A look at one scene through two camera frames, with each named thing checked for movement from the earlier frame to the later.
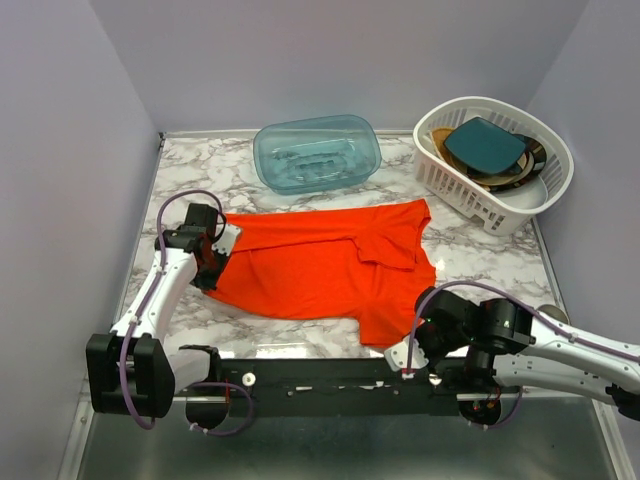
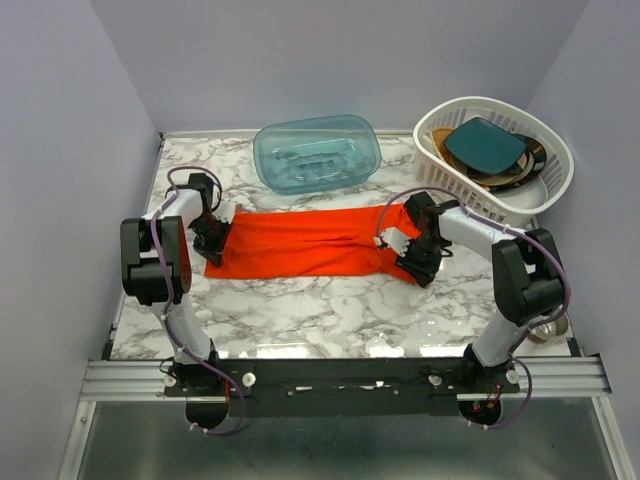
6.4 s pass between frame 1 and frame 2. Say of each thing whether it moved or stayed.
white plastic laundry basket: stayed
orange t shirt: moved
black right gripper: moved
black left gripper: moved
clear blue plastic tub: stayed
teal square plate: stayed
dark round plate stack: stayed
